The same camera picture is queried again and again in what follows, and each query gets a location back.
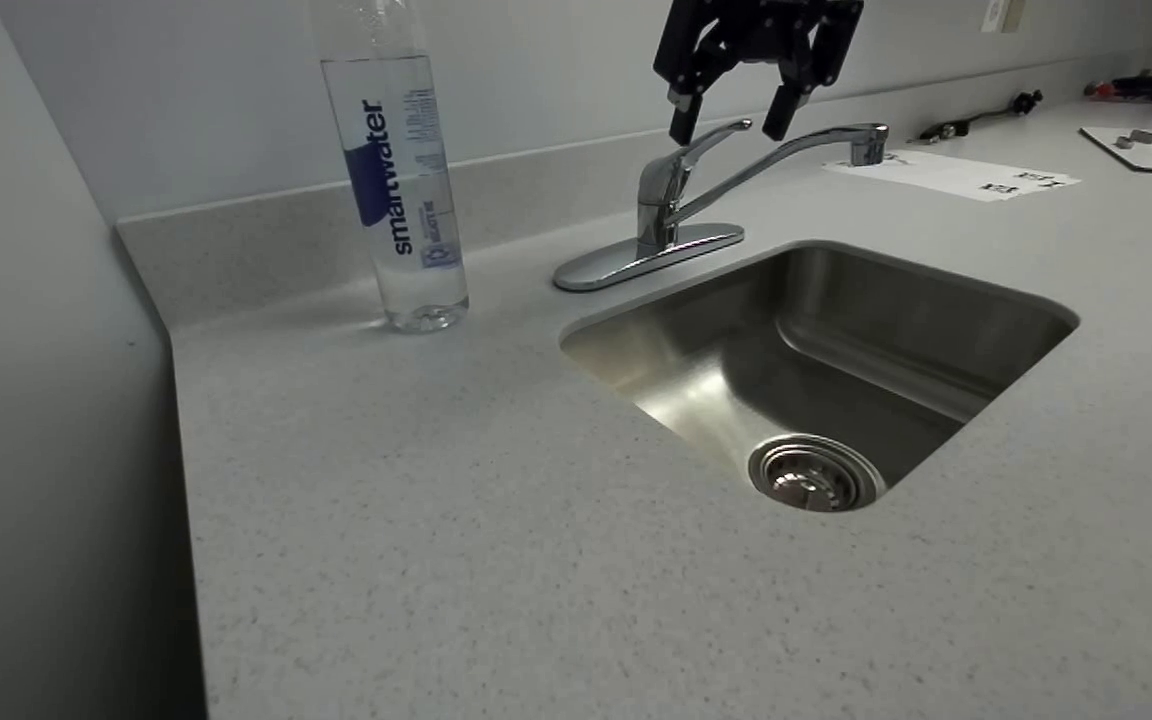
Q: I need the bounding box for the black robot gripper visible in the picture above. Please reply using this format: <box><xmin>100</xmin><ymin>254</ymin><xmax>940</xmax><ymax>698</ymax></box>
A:
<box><xmin>653</xmin><ymin>0</ymin><xmax>864</xmax><ymax>145</ymax></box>

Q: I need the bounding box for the stainless steel sink basin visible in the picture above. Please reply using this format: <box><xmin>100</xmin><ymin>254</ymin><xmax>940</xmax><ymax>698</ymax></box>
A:
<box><xmin>558</xmin><ymin>241</ymin><xmax>1081</xmax><ymax>496</ymax></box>

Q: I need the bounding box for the chrome single-lever sink faucet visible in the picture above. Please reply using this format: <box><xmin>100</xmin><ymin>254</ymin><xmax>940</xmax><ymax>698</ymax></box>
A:
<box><xmin>552</xmin><ymin>120</ymin><xmax>886</xmax><ymax>294</ymax></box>

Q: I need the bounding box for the metal sink drain strainer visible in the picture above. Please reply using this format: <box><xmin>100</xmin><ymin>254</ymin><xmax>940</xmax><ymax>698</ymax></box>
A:
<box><xmin>749</xmin><ymin>434</ymin><xmax>886</xmax><ymax>511</ymax></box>

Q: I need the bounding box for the black cable on counter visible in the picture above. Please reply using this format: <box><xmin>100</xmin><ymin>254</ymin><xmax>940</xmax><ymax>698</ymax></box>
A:
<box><xmin>915</xmin><ymin>89</ymin><xmax>1046</xmax><ymax>147</ymax></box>

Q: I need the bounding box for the white printed paper sheet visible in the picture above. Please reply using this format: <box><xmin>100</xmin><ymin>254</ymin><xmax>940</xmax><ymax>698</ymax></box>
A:
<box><xmin>839</xmin><ymin>153</ymin><xmax>1073</xmax><ymax>206</ymax></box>

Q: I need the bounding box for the white wall outlet plate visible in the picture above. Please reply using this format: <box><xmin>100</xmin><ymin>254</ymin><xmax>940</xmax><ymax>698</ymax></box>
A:
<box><xmin>981</xmin><ymin>0</ymin><xmax>1025</xmax><ymax>33</ymax></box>

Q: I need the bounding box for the clear smartwater plastic bottle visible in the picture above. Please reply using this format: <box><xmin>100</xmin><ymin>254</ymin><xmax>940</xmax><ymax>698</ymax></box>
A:
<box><xmin>306</xmin><ymin>0</ymin><xmax>468</xmax><ymax>331</ymax></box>

